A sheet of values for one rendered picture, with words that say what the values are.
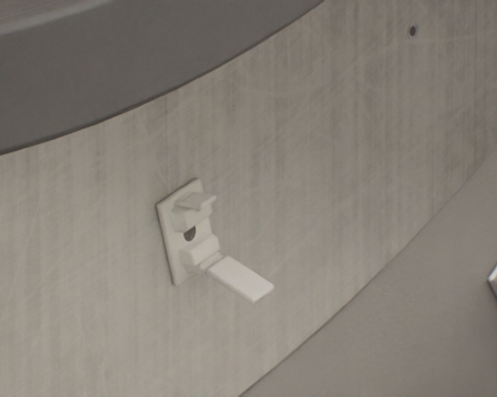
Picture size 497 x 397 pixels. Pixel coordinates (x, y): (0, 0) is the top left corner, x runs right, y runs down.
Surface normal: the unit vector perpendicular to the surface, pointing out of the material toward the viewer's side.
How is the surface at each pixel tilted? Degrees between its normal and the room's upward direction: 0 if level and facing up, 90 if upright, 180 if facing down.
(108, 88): 90
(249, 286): 31
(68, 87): 90
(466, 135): 90
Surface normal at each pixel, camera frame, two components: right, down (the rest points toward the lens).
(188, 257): -0.61, 0.42
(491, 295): 0.77, 0.11
